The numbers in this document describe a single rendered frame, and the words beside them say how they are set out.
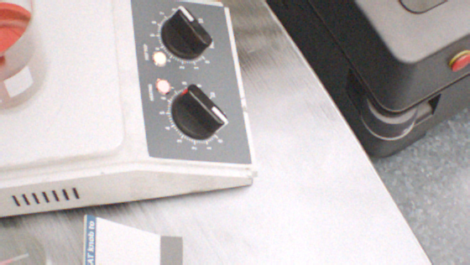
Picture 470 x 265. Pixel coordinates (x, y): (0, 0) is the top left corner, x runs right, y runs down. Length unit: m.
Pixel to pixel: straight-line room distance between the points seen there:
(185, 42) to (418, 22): 0.57
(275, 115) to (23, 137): 0.19
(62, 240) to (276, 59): 0.20
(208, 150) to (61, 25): 0.12
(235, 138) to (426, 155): 0.89
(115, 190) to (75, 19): 0.11
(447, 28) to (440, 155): 0.36
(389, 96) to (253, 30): 0.55
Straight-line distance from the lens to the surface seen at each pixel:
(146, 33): 0.68
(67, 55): 0.65
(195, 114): 0.66
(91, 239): 0.66
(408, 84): 1.25
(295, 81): 0.74
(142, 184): 0.67
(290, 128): 0.72
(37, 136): 0.63
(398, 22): 1.22
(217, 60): 0.70
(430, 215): 1.51
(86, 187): 0.66
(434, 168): 1.54
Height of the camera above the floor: 1.41
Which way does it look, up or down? 67 degrees down
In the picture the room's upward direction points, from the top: 1 degrees counter-clockwise
